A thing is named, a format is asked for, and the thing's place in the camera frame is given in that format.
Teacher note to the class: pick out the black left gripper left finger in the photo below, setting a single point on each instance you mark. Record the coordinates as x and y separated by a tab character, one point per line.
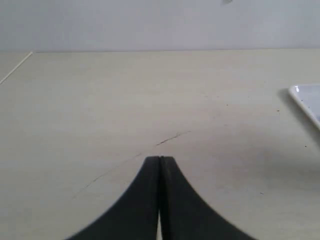
134	216

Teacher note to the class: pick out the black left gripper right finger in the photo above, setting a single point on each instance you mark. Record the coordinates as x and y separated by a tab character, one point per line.
184	215

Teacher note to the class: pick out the white plastic tray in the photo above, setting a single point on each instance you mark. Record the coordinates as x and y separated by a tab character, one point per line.
307	97

